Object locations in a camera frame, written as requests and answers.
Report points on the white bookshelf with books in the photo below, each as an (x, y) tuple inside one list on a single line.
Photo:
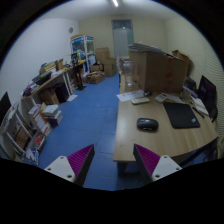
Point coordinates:
[(26, 140)]

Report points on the open cardboard box on floor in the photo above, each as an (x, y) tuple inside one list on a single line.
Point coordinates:
[(95, 78)]

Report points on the black monitor on desk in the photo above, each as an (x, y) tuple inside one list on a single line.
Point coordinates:
[(207, 93)]

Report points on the clear plastic water jug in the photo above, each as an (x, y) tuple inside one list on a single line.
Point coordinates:
[(129, 72)]

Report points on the large cardboard box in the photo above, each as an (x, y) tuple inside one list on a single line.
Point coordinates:
[(157, 71)]

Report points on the black pen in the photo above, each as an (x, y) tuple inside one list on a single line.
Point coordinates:
[(196, 110)]

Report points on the black computer mouse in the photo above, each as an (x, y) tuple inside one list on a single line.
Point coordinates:
[(147, 124)]

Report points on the small black round object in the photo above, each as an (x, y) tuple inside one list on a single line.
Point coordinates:
[(147, 93)]

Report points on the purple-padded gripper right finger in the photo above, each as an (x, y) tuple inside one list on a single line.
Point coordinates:
[(152, 166)]

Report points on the white paper sheet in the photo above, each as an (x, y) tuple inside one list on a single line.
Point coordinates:
[(130, 95)]

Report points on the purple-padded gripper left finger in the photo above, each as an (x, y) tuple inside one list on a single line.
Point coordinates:
[(74, 167)]

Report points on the blue white display cabinet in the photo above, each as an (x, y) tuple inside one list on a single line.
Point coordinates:
[(83, 46)]

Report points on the grey door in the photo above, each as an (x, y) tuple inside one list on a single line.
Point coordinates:
[(122, 36)]

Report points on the white remote control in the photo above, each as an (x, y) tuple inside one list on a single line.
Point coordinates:
[(138, 101)]

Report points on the long wooden shelf desk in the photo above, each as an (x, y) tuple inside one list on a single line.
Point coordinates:
[(62, 75)]

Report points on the stack of books on floor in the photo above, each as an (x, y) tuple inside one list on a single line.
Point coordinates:
[(53, 115)]

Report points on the stacked cardboard boxes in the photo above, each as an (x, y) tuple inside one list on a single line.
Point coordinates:
[(109, 64)]

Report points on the ceiling light strip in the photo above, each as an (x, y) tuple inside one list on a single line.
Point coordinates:
[(115, 3)]

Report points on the white calculator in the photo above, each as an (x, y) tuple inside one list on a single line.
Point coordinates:
[(161, 98)]

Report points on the black mouse pad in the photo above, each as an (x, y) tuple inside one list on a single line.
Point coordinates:
[(181, 116)]

